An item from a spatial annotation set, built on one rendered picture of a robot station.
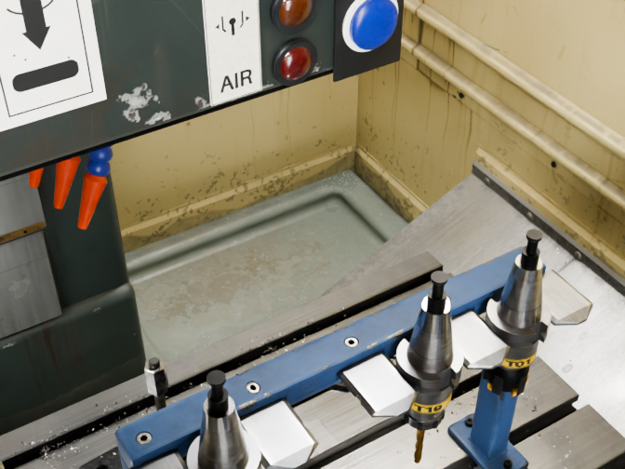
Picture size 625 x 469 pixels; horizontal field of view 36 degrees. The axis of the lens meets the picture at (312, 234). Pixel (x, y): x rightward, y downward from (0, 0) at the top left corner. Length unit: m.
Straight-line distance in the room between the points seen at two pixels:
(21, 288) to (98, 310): 0.15
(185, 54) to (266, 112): 1.45
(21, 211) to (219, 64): 0.84
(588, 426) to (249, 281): 0.84
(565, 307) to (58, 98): 0.66
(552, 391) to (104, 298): 0.67
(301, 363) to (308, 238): 1.12
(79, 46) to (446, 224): 1.31
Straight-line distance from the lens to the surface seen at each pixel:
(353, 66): 0.54
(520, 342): 0.97
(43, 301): 1.42
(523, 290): 0.93
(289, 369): 0.90
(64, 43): 0.46
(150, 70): 0.48
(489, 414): 1.19
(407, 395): 0.90
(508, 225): 1.68
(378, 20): 0.53
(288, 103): 1.96
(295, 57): 0.51
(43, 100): 0.46
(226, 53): 0.49
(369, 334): 0.93
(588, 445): 1.30
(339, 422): 1.28
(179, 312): 1.87
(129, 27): 0.46
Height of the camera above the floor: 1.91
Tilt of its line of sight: 41 degrees down
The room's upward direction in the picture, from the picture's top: straight up
